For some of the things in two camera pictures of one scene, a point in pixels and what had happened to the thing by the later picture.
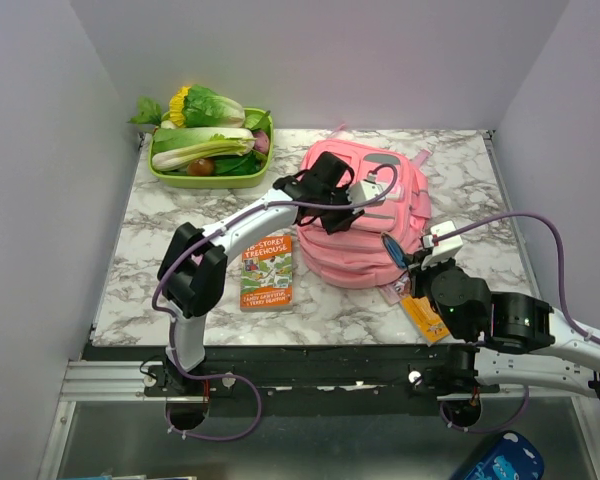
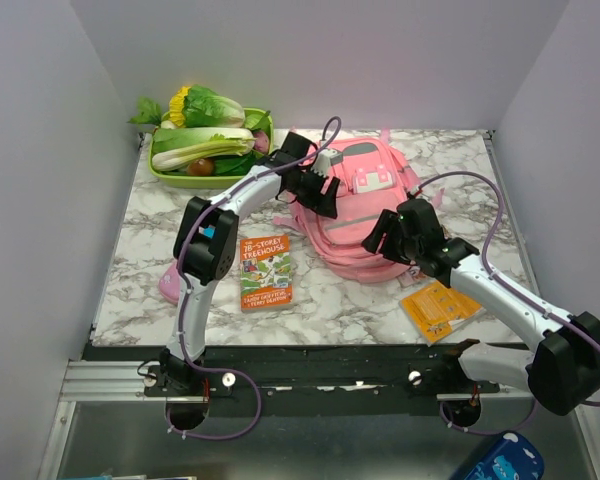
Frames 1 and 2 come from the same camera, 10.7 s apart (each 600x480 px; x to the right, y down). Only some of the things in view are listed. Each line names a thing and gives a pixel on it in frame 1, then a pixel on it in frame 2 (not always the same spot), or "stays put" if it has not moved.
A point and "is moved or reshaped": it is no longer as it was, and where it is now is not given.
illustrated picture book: (394, 292) is moved or reshaped
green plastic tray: (234, 180) stays put
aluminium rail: (121, 381) stays put
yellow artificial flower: (177, 105) stays put
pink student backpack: (356, 257) is moved or reshaped
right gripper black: (418, 272) -> (388, 222)
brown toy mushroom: (201, 167) stays put
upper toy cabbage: (206, 108) stays put
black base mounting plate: (317, 380) stays put
